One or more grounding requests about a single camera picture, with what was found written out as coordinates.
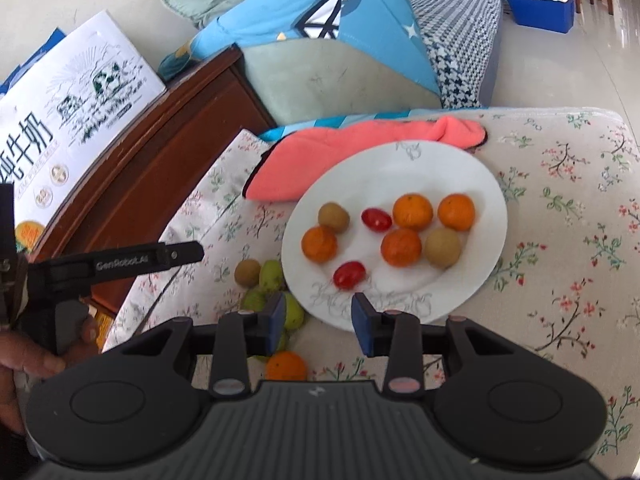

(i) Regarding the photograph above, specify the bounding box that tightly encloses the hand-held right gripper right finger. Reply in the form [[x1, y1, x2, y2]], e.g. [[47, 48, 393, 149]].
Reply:
[[351, 291, 512, 397]]

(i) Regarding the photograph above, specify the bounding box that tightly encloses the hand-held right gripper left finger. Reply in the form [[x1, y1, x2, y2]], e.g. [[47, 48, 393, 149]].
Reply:
[[126, 291, 288, 400]]

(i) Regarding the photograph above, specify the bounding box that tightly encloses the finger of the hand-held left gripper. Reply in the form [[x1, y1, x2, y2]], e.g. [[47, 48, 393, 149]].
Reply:
[[158, 240, 205, 272]]

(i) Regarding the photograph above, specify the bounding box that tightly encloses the blue plastic bin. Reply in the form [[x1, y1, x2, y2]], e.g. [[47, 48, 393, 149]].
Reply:
[[504, 0, 577, 35]]

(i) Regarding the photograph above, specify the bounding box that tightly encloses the person's left hand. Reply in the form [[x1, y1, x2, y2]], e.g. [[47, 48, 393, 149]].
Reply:
[[0, 314, 99, 396]]

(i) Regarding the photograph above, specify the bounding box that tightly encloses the white plate with flower print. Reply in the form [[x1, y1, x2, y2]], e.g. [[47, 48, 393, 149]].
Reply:
[[281, 140, 508, 332]]

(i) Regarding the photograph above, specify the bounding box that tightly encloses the red cherry tomato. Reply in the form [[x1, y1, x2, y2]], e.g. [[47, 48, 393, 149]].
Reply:
[[361, 207, 393, 232], [332, 260, 367, 291]]

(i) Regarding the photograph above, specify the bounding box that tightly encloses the pink towel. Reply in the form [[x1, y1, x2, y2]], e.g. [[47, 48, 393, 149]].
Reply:
[[242, 115, 488, 203]]

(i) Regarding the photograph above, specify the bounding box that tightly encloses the brown wooden sofa frame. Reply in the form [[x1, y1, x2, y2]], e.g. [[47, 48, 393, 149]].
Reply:
[[25, 45, 276, 311]]

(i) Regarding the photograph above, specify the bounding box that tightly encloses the blue star print pillow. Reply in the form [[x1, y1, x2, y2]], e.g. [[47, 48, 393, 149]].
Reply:
[[160, 0, 443, 106]]

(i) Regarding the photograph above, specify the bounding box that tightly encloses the houndstooth sofa cover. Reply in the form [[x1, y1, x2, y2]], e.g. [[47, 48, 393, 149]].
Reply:
[[402, 0, 503, 108]]

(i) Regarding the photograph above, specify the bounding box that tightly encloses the white printed carton box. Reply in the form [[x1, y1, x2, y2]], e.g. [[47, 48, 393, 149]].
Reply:
[[0, 10, 168, 241]]

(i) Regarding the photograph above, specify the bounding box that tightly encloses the person's left forearm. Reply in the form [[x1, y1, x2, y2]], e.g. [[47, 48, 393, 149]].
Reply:
[[0, 395, 28, 436]]

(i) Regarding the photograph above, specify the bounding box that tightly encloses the floral printed cloth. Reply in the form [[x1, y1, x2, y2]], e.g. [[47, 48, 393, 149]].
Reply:
[[100, 107, 640, 461]]

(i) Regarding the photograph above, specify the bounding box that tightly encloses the brown kiwi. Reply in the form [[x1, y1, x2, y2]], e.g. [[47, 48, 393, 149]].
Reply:
[[318, 202, 351, 234], [234, 260, 262, 288], [424, 227, 462, 269]]

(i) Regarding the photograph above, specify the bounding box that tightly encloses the orange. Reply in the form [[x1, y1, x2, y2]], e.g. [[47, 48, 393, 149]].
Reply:
[[380, 227, 423, 267], [301, 225, 339, 263], [437, 193, 476, 232], [265, 351, 309, 382], [392, 193, 434, 231]]

